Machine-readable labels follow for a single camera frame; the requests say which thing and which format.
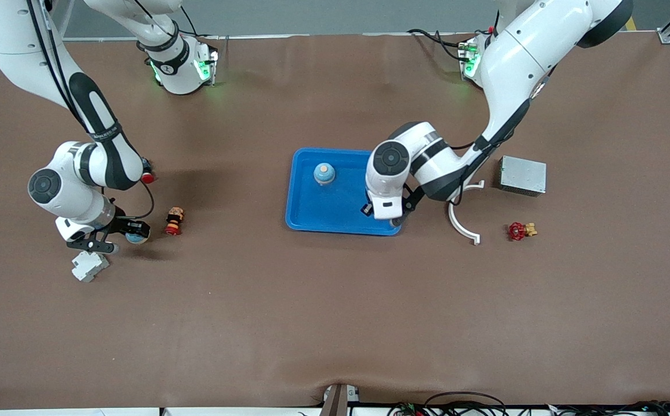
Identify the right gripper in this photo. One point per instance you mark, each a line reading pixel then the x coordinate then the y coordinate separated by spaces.
pixel 120 225

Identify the grey metal power supply box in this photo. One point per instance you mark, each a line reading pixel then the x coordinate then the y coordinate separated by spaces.
pixel 523 176

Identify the white circuit breaker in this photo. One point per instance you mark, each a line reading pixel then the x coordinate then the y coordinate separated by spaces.
pixel 88 267

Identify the black red emergency push button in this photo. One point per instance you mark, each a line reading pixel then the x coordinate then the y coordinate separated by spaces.
pixel 148 178

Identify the white curved pipe clamp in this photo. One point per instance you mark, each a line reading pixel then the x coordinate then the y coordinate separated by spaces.
pixel 456 228

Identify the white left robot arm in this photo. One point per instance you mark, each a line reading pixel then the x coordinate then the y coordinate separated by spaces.
pixel 520 52

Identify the brown table mat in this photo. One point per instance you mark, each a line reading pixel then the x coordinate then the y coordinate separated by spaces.
pixel 335 318

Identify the red yellow button switch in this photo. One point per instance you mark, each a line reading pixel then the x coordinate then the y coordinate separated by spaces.
pixel 174 221

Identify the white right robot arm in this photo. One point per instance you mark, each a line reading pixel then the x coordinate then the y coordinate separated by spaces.
pixel 63 185

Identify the grey metal table clamp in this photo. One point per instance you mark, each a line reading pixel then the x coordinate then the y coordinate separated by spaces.
pixel 339 401

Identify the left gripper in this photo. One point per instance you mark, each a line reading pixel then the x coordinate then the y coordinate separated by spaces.
pixel 365 208

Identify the blue bell with beige knob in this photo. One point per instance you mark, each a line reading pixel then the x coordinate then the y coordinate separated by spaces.
pixel 136 238
pixel 324 175

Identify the blue plastic tray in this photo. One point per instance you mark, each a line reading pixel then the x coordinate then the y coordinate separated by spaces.
pixel 335 214

